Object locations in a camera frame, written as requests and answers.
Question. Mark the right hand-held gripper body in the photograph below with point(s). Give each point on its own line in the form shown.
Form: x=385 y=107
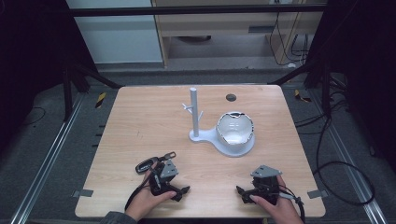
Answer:
x=266 y=182

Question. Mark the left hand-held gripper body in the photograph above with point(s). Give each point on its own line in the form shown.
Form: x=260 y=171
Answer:
x=169 y=169

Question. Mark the person's right hand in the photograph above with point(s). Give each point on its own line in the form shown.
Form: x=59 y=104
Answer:
x=285 y=210

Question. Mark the person's left hand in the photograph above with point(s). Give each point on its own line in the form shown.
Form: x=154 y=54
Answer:
x=143 y=202

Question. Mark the white cup stand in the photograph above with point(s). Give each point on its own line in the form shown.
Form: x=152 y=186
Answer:
x=194 y=118

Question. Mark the grey tape piece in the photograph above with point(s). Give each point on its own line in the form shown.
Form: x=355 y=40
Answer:
x=317 y=193
x=83 y=193

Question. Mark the person's grey sleeve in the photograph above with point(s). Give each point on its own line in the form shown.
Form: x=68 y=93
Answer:
x=116 y=218

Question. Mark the white cup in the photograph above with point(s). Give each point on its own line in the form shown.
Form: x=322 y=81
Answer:
x=235 y=127

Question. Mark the yellow black striped tape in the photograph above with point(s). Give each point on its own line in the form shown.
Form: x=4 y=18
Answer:
x=100 y=100
x=302 y=97

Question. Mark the grey round table grommet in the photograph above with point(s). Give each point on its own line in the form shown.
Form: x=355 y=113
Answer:
x=231 y=97

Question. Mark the black metal stand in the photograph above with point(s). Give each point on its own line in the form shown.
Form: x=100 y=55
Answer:
x=67 y=93
x=326 y=90

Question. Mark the white cabinet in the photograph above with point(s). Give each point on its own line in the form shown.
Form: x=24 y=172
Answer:
x=118 y=37

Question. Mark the light wooden cabinet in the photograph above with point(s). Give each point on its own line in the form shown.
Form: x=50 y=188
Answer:
x=218 y=25

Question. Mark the metal floor rail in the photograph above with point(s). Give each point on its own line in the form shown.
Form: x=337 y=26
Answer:
x=351 y=168
x=46 y=165

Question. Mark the black horizontal frame bar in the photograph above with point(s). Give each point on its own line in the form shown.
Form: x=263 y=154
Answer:
x=186 y=10

